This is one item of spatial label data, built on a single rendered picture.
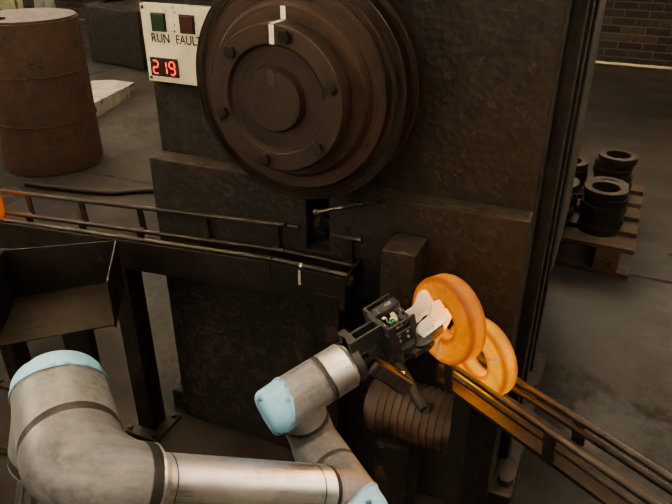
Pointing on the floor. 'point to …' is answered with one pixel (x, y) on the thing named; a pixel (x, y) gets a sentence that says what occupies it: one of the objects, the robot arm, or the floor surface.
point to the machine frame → (394, 215)
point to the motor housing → (404, 436)
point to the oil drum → (46, 94)
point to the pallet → (603, 213)
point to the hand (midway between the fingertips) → (448, 309)
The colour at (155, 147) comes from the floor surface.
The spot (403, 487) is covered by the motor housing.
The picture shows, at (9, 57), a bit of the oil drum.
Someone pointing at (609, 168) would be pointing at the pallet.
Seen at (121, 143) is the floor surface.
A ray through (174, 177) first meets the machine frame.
